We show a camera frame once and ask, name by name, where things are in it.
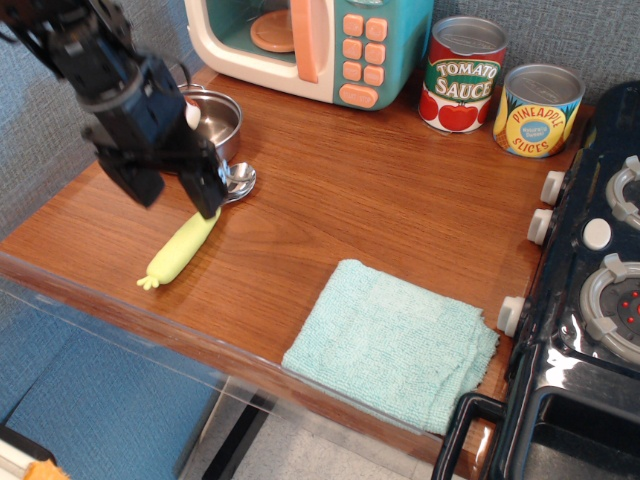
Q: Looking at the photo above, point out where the orange microwave turntable plate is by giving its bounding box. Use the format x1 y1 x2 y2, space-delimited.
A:
250 9 294 53

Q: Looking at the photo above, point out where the white round stove button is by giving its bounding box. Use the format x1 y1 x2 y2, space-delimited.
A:
582 218 612 251

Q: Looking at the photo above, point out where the white stove knob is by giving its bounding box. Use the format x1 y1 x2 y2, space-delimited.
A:
527 209 553 246
497 296 525 337
540 171 565 206

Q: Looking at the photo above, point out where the small steel pot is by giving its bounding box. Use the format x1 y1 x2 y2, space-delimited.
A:
179 84 243 163

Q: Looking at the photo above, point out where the white stove knob rear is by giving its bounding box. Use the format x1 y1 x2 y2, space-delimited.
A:
540 171 565 206

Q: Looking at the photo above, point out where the plush white brown mushroom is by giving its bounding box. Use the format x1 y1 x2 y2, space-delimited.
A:
185 97 201 130

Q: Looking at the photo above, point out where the silver metal spoon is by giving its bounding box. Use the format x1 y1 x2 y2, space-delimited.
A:
224 162 257 204

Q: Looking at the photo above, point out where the black oven door handle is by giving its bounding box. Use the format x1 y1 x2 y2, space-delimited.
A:
431 392 506 480

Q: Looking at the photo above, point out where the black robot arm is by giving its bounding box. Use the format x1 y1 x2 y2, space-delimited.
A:
1 1 228 219

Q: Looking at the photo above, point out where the grey stove burner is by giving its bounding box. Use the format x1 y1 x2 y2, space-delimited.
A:
605 155 640 231
580 254 639 365

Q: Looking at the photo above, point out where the yellow plush corn cob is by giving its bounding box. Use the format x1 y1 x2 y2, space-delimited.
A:
136 208 222 291

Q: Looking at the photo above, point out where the grey rear stove burner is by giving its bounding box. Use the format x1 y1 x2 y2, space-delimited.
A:
605 155 640 231

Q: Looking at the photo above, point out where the toy microwave teal and cream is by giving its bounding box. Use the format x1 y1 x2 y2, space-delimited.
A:
185 1 434 111

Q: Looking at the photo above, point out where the grey front stove burner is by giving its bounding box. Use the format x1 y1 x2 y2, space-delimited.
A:
580 254 639 365

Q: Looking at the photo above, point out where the white stove knob middle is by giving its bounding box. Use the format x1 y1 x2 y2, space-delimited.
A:
527 209 553 246

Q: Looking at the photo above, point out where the white stove knob front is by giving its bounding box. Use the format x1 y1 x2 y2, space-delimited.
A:
497 296 525 337

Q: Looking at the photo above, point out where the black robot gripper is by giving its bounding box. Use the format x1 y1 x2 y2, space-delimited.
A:
74 53 228 219

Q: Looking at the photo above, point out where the black toy stove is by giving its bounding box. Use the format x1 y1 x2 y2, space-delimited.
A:
431 80 640 480

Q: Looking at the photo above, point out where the tomato sauce can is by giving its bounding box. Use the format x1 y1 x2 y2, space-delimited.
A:
419 16 508 133

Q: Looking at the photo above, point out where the pineapple slices can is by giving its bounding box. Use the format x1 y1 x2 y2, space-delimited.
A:
493 64 585 159

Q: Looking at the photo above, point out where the light blue folded cloth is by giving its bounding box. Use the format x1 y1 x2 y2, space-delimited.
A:
282 259 499 435

